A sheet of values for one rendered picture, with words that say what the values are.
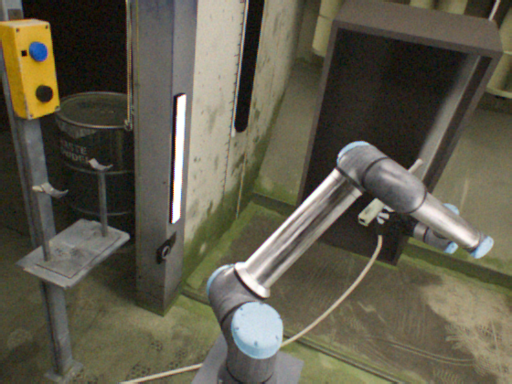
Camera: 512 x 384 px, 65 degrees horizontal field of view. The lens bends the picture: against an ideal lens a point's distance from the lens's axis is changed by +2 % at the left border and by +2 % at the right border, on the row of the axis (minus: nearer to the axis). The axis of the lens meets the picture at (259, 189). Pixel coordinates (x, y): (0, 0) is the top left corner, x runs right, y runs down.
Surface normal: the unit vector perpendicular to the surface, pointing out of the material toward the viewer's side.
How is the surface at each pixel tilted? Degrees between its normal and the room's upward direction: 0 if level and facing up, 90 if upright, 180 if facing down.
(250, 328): 5
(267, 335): 5
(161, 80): 90
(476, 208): 57
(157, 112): 90
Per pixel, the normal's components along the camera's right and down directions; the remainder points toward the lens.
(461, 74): -0.33, 0.61
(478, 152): -0.22, -0.10
